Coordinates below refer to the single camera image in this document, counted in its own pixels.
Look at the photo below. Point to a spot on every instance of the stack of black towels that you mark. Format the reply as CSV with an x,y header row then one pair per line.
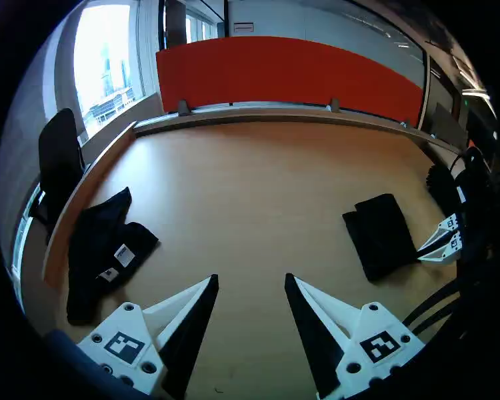
x,y
441,185

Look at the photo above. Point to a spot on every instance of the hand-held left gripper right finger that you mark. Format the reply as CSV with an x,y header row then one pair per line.
x,y
371,333

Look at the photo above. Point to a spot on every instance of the red desk screen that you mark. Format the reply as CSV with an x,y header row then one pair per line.
x,y
275,71

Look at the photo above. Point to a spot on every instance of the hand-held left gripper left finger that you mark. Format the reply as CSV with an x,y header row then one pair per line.
x,y
137,333

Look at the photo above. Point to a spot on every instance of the heap of black towels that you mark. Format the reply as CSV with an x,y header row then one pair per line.
x,y
104,237

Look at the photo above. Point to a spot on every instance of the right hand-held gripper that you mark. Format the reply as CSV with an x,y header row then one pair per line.
x,y
477,196

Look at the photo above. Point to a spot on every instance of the black towel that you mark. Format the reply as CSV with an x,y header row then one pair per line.
x,y
381,237

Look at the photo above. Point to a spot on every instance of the black office chair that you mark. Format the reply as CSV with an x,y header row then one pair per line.
x,y
60,154

